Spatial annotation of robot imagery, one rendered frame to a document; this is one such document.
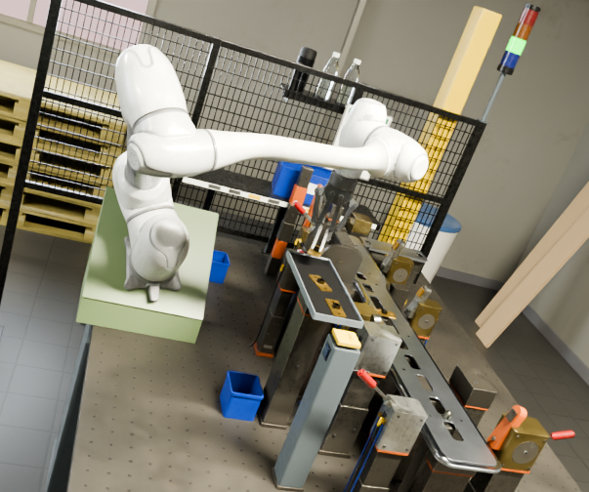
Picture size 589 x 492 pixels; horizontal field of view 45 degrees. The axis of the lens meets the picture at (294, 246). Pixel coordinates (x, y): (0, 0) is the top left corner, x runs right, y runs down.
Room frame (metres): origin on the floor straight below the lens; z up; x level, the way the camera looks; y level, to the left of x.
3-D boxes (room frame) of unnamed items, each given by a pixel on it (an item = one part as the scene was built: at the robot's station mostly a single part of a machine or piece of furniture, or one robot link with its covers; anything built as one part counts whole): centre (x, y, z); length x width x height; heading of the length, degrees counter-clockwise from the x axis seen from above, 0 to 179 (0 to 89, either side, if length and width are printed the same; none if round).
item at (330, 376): (1.54, -0.20, 0.92); 0.08 x 0.08 x 0.44; 19
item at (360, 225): (2.85, -0.23, 0.88); 0.08 x 0.08 x 0.36; 19
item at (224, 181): (2.89, 0.14, 1.01); 0.90 x 0.22 x 0.03; 109
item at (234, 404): (1.77, 0.00, 0.74); 0.11 x 0.10 x 0.09; 19
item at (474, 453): (2.09, -0.36, 1.00); 1.38 x 0.22 x 0.02; 19
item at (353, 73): (3.16, 0.02, 1.53); 0.07 x 0.07 x 0.20
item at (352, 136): (1.89, -0.07, 1.58); 0.13 x 0.11 x 0.16; 43
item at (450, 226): (5.02, -0.86, 0.30); 0.50 x 0.50 x 0.61
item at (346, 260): (2.14, -0.12, 0.94); 0.18 x 0.13 x 0.49; 19
